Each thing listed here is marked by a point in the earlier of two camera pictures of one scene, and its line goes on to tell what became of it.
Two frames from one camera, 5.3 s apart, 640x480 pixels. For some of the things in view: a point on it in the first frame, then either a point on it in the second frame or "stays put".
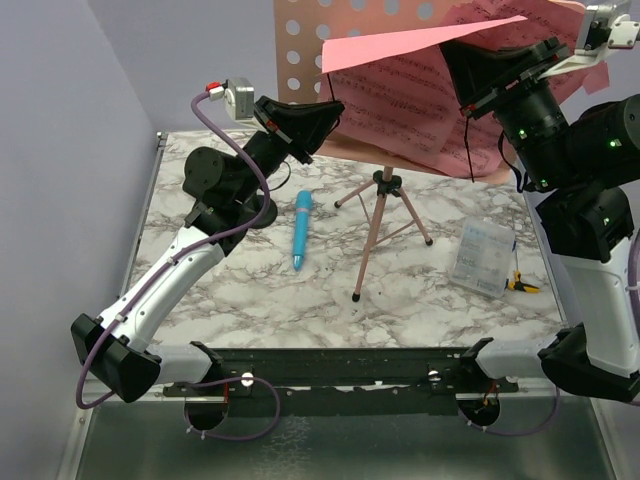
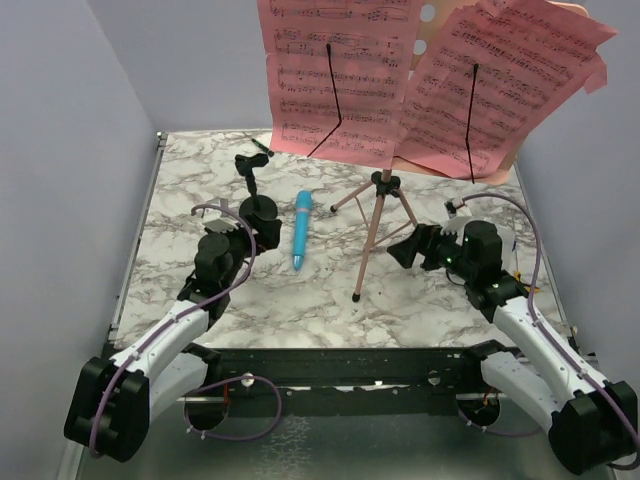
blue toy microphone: x=302 y=228 stays put
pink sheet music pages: x=397 y=97 -> x=338 y=74
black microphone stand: x=251 y=207 stays put
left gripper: x=306 y=125 -> x=269 y=234
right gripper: x=474 y=70 -> x=426 y=238
